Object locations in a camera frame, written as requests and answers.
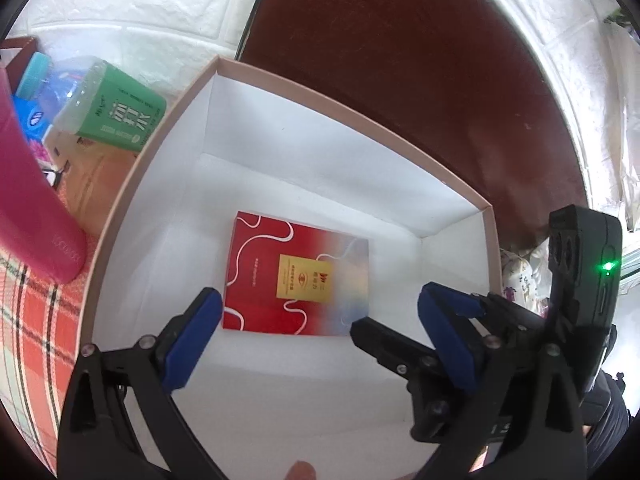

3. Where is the red plaid tablecloth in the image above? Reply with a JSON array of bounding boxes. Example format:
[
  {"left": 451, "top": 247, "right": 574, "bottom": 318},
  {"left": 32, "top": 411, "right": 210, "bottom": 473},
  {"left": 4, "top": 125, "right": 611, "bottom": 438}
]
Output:
[{"left": 0, "top": 235, "right": 98, "bottom": 474}]

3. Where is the pink cylindrical bottle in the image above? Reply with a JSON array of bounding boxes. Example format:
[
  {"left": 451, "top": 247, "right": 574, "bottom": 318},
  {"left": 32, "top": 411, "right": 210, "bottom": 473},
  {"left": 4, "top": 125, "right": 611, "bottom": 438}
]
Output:
[{"left": 0, "top": 70, "right": 87, "bottom": 284}]

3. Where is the red booklet with gold label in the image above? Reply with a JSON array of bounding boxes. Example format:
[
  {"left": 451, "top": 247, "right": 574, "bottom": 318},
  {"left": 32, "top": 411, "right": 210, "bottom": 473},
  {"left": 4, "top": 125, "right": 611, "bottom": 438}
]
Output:
[{"left": 222, "top": 211, "right": 370, "bottom": 337}]

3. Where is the white open cardboard box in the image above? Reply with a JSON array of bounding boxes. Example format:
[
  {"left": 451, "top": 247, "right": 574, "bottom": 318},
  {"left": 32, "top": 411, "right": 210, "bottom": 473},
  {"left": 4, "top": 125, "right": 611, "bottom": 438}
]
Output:
[{"left": 77, "top": 58, "right": 501, "bottom": 479}]

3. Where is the brown cardboard box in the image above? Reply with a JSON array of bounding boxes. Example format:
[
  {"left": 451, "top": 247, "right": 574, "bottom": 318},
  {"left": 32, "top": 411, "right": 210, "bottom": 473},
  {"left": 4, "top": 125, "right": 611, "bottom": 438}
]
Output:
[{"left": 43, "top": 128, "right": 137, "bottom": 237}]

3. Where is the blue tissue pack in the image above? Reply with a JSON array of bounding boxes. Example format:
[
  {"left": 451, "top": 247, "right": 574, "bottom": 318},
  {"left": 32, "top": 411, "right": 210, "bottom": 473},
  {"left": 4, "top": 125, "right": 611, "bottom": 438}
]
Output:
[{"left": 12, "top": 96, "right": 51, "bottom": 143}]

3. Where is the green label plastic bottle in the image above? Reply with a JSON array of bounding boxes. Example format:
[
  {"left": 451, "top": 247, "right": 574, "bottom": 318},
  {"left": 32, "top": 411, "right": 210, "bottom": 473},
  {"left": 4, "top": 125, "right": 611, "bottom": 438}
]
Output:
[{"left": 52, "top": 56, "right": 167, "bottom": 153}]

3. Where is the dark red round table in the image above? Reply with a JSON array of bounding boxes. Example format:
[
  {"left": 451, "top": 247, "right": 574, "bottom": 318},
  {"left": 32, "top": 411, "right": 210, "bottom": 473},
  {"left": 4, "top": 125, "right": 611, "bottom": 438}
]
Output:
[{"left": 239, "top": 0, "right": 587, "bottom": 252}]

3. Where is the black camera with green light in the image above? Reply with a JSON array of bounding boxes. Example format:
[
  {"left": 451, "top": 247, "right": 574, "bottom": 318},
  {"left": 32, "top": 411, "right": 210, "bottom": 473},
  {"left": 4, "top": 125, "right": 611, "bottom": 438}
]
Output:
[{"left": 548, "top": 205, "right": 623, "bottom": 396}]

